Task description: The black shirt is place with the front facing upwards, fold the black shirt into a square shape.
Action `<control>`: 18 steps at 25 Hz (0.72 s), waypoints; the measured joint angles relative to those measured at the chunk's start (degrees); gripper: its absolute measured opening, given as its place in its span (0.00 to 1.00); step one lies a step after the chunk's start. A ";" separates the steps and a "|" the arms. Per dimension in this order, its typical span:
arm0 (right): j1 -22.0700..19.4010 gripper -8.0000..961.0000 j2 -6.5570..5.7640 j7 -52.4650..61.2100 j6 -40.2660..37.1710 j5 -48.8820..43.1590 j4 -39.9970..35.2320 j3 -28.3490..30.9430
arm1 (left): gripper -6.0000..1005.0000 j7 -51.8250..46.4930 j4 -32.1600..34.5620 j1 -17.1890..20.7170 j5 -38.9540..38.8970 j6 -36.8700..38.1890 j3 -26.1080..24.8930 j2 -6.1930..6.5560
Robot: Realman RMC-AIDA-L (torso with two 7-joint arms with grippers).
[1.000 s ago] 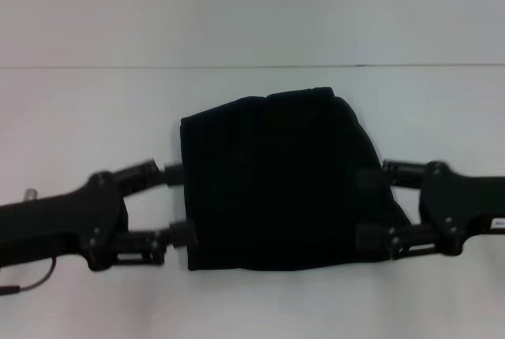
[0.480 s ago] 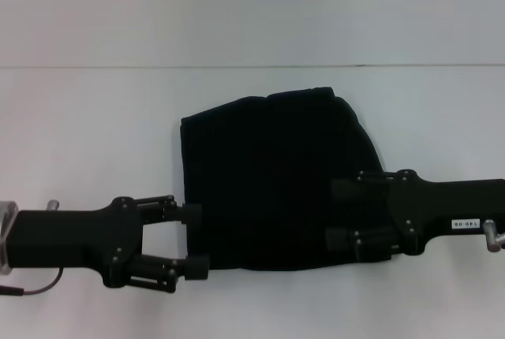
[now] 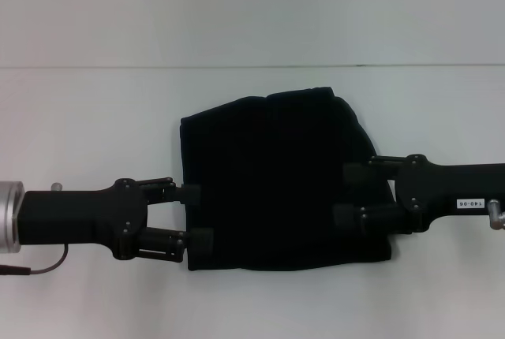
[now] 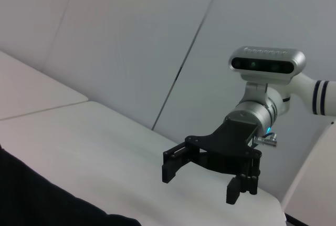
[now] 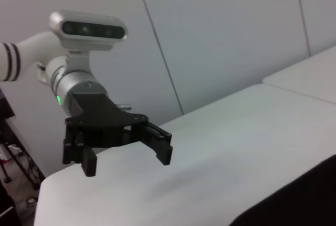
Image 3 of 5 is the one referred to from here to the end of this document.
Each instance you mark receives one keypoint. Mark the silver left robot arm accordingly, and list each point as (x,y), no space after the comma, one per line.
(10,217)

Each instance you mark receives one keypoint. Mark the black shirt with white lettering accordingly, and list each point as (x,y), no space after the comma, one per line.
(276,177)

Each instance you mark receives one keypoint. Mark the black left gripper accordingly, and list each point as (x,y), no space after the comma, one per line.
(79,217)

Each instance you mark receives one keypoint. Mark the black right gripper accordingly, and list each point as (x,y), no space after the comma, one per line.
(434,193)

